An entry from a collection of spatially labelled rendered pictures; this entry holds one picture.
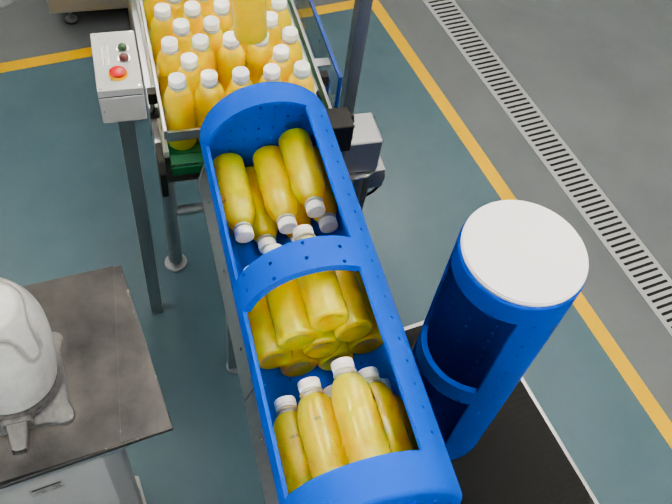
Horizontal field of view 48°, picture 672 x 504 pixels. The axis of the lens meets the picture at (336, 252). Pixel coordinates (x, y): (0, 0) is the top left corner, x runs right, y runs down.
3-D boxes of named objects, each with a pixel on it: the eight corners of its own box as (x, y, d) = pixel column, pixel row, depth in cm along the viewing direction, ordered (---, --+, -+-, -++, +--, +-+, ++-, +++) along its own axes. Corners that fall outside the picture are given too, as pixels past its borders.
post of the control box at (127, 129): (151, 314, 260) (113, 99, 180) (150, 304, 263) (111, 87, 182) (163, 312, 261) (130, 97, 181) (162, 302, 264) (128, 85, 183)
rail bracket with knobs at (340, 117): (315, 159, 189) (319, 130, 181) (309, 138, 193) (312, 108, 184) (353, 154, 191) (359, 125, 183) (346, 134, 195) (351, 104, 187)
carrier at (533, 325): (419, 358, 245) (373, 426, 229) (493, 181, 174) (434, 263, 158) (497, 406, 238) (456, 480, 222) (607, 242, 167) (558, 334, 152)
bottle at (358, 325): (367, 317, 134) (340, 234, 144) (330, 331, 135) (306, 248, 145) (376, 332, 140) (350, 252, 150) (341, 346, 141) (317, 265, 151)
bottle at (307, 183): (306, 123, 161) (328, 190, 151) (312, 144, 166) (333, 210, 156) (274, 133, 160) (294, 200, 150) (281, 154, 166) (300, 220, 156)
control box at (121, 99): (103, 124, 175) (96, 90, 166) (96, 66, 185) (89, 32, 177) (147, 119, 177) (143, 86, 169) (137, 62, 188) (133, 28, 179)
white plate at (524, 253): (495, 179, 172) (494, 183, 173) (438, 259, 158) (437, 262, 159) (607, 239, 166) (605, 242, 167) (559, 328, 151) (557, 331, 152)
